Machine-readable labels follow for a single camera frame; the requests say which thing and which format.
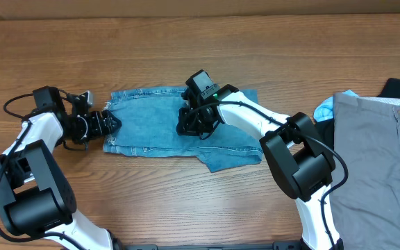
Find grey trousers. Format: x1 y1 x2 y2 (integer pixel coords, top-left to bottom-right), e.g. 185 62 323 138
330 93 400 249

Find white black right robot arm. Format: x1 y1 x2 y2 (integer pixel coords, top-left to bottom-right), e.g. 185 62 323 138
176 69 349 249

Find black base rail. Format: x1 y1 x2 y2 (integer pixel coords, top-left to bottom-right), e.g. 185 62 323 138
124 241 302 250

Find black garment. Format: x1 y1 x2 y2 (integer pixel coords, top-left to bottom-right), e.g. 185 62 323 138
315 78 400 149

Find light blue denim jeans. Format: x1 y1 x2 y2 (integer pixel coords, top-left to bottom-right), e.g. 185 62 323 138
103 87 263 172

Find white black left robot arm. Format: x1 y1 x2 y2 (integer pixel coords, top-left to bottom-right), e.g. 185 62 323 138
0 86 124 250

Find light blue cloth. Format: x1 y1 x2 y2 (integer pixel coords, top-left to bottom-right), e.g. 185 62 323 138
312 89 359 123

